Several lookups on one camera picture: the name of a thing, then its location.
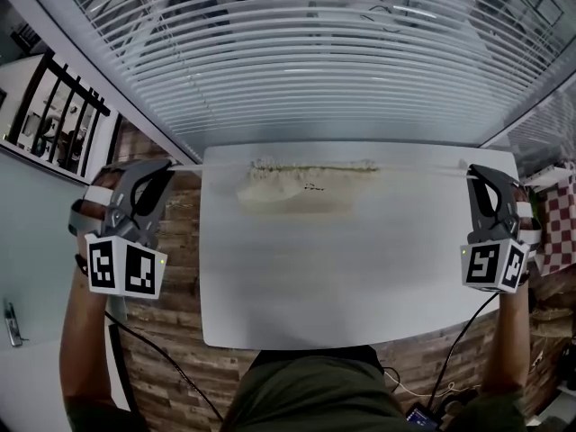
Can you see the black stair railing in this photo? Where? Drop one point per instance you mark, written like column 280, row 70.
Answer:
column 58, row 115

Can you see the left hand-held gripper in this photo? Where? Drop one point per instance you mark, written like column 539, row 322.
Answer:
column 126, row 263

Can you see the black waist device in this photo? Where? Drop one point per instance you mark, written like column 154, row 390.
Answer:
column 422, row 419

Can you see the frosted glass door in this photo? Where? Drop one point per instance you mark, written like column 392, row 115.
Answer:
column 36, row 241

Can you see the person's left hand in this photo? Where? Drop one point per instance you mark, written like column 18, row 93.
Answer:
column 108, row 176

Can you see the person's right forearm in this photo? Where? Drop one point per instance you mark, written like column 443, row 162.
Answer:
column 506, row 340

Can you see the person's green shirt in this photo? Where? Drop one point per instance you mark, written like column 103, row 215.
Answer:
column 315, row 403

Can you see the person's left forearm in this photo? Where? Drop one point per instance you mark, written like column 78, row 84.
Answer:
column 85, row 340

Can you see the person's black shorts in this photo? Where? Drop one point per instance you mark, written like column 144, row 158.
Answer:
column 315, row 356

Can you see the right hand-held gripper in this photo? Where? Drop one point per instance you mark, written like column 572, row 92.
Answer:
column 483, row 263

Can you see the black wristband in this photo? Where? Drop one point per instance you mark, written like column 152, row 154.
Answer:
column 82, row 266
column 524, row 272

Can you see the wide white window blind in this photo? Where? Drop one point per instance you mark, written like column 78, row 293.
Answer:
column 306, row 61

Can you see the narrow white window blind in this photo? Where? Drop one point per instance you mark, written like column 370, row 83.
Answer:
column 540, row 119

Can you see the red white checkered cloth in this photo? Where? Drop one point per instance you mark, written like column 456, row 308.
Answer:
column 560, row 223

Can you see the person's right hand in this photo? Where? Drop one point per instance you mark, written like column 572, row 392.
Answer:
column 528, row 223

